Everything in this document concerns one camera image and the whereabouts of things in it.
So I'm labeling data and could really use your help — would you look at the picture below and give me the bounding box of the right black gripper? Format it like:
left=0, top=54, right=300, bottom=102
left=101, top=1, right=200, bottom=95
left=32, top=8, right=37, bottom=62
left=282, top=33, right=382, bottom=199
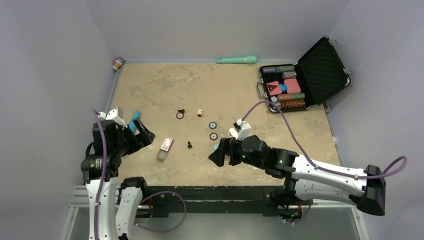
left=208, top=134, right=266, bottom=170

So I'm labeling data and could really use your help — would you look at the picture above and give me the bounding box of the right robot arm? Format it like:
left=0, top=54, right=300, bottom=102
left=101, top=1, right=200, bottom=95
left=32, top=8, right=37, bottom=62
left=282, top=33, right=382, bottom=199
left=208, top=135, right=386, bottom=216

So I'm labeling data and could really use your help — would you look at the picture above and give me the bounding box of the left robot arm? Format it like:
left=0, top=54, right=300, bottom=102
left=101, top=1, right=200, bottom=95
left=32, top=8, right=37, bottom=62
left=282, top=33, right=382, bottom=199
left=80, top=118, right=155, bottom=240

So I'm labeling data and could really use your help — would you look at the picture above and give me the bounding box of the blue marker pen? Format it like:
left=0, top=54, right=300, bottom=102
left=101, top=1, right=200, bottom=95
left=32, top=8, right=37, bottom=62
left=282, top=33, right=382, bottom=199
left=128, top=110, right=142, bottom=136

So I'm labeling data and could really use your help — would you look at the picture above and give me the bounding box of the grey poker chip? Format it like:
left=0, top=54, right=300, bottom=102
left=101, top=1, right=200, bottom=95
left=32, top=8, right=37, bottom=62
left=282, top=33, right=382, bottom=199
left=208, top=121, right=217, bottom=130

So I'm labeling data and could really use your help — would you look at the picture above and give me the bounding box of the brown poker chip left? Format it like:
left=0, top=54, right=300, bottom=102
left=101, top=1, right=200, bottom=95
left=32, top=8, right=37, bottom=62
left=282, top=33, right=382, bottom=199
left=176, top=112, right=185, bottom=120

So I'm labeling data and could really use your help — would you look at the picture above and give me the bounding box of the small orange toy figure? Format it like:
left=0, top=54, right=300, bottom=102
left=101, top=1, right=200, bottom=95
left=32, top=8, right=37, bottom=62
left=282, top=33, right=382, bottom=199
left=112, top=57, right=125, bottom=71

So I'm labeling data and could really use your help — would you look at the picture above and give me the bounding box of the mint green microphone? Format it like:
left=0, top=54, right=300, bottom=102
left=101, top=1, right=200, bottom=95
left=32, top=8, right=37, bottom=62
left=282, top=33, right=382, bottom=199
left=215, top=56, right=258, bottom=65

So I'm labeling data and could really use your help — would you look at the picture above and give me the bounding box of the black poker chip case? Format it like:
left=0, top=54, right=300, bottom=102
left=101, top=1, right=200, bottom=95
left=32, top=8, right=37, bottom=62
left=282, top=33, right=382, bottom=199
left=256, top=36, right=352, bottom=113

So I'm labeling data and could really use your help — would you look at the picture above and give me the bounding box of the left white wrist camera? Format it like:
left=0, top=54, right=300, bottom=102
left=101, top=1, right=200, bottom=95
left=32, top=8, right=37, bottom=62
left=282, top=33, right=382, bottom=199
left=97, top=107, right=128, bottom=128

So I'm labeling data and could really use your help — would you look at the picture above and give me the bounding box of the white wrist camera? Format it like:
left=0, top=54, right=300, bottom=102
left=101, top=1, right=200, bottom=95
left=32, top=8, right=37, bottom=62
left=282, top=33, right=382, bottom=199
left=97, top=107, right=128, bottom=128
left=227, top=118, right=252, bottom=141

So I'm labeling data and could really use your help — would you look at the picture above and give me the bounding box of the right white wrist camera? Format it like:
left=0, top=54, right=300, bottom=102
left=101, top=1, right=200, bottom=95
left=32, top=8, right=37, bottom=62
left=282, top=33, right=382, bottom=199
left=227, top=118, right=252, bottom=141

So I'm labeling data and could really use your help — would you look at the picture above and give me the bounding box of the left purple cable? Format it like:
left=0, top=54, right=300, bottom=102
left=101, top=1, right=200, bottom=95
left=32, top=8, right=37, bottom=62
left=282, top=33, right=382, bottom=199
left=92, top=108, right=109, bottom=240

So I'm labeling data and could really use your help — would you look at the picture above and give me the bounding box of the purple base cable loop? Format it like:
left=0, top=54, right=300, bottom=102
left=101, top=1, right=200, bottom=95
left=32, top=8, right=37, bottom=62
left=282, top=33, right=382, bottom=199
left=134, top=190, right=187, bottom=233

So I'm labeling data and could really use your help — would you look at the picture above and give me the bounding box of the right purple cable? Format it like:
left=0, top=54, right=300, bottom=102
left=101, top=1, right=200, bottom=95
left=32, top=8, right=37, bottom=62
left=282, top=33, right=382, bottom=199
left=241, top=99, right=408, bottom=180

